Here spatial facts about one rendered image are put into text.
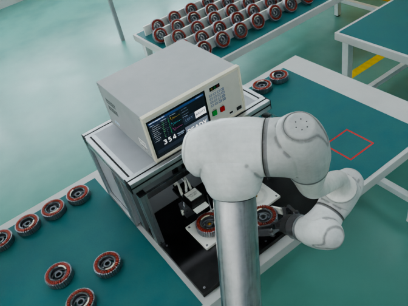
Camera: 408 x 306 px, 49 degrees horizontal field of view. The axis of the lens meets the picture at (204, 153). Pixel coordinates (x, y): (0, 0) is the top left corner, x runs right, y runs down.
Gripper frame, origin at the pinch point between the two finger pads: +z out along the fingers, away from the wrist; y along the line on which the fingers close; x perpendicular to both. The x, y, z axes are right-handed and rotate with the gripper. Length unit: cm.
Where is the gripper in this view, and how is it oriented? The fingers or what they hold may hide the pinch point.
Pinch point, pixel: (263, 217)
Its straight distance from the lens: 176.7
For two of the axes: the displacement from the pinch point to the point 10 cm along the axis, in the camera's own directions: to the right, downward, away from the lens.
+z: -4.1, -0.1, 9.1
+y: 8.0, -4.9, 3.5
